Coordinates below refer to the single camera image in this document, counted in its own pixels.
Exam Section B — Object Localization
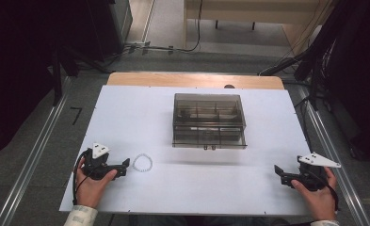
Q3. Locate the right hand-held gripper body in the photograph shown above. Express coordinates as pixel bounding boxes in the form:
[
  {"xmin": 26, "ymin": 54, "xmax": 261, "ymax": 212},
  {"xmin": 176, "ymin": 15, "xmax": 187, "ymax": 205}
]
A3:
[{"xmin": 283, "ymin": 152, "xmax": 343, "ymax": 193}]

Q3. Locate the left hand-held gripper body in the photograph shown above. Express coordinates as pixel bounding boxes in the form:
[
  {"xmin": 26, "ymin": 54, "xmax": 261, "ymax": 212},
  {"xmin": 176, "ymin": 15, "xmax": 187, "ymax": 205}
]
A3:
[{"xmin": 82, "ymin": 142, "xmax": 124, "ymax": 182}]

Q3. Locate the person's left hand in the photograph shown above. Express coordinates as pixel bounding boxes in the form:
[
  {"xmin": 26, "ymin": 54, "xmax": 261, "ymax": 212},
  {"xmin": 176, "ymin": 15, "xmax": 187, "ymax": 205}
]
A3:
[{"xmin": 75, "ymin": 157, "xmax": 119, "ymax": 210}]

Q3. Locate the person's right hand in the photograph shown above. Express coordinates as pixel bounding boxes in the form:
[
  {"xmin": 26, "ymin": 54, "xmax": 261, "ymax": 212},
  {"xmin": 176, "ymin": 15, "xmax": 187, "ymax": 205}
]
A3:
[{"xmin": 290, "ymin": 167, "xmax": 340, "ymax": 222}]

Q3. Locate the white table board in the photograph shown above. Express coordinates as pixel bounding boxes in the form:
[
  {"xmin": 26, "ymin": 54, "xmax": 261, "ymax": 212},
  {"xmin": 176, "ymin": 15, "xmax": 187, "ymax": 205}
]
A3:
[{"xmin": 58, "ymin": 85, "xmax": 315, "ymax": 217}]

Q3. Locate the smoky clear drawer box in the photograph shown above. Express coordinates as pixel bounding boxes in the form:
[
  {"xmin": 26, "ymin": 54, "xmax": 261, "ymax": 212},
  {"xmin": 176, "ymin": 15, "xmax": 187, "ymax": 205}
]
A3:
[{"xmin": 171, "ymin": 92, "xmax": 249, "ymax": 151}]

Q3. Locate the wooden table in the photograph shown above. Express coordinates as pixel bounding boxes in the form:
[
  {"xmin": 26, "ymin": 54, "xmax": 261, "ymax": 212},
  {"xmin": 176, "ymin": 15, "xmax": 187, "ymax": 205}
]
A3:
[{"xmin": 105, "ymin": 72, "xmax": 285, "ymax": 90}]

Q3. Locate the black metal stand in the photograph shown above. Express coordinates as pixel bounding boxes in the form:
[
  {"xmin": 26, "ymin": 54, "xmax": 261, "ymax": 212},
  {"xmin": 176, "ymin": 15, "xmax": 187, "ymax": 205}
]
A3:
[{"xmin": 47, "ymin": 43, "xmax": 113, "ymax": 107}]

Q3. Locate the black curtain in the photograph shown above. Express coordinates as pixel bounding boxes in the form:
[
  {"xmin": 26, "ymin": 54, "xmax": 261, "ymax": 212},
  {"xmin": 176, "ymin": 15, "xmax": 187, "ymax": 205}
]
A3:
[{"xmin": 0, "ymin": 0, "xmax": 59, "ymax": 164}]

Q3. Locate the dark cabinet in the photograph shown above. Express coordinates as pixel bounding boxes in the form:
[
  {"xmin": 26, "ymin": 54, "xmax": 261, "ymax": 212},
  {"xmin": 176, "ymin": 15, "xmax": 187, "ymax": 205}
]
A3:
[{"xmin": 87, "ymin": 0, "xmax": 134, "ymax": 62}]

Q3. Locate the light wooden furniture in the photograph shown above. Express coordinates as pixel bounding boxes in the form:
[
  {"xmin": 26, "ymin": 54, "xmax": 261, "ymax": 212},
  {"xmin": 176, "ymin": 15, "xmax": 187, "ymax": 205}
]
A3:
[{"xmin": 183, "ymin": 0, "xmax": 335, "ymax": 58}]

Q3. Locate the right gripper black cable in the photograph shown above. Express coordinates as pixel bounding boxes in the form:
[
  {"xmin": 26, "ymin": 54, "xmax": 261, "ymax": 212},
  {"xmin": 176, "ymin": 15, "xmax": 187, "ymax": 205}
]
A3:
[{"xmin": 309, "ymin": 169, "xmax": 341, "ymax": 212}]

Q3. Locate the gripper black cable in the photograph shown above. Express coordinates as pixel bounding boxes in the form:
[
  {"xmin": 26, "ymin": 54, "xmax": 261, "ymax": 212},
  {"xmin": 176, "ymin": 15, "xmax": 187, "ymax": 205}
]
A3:
[
  {"xmin": 72, "ymin": 148, "xmax": 94, "ymax": 206},
  {"xmin": 309, "ymin": 169, "xmax": 341, "ymax": 212}
]

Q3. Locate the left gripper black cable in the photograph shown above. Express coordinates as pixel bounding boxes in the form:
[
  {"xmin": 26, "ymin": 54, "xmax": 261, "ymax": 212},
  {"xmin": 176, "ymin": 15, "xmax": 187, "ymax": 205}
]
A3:
[{"xmin": 72, "ymin": 148, "xmax": 94, "ymax": 206}]

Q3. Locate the metal floor rail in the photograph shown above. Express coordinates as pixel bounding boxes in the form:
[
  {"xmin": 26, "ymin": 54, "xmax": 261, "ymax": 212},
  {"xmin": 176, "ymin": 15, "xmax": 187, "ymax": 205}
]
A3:
[
  {"xmin": 0, "ymin": 75, "xmax": 73, "ymax": 226},
  {"xmin": 297, "ymin": 85, "xmax": 370, "ymax": 226}
]

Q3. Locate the black stand with cables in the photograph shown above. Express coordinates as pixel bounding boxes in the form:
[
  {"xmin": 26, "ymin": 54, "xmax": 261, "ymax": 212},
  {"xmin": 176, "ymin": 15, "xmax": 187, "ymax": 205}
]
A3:
[{"xmin": 257, "ymin": 0, "xmax": 370, "ymax": 168}]

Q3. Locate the black floor cable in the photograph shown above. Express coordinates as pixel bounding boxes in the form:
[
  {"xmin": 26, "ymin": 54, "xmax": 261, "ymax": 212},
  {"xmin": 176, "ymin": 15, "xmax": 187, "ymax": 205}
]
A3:
[{"xmin": 105, "ymin": 0, "xmax": 204, "ymax": 64}]

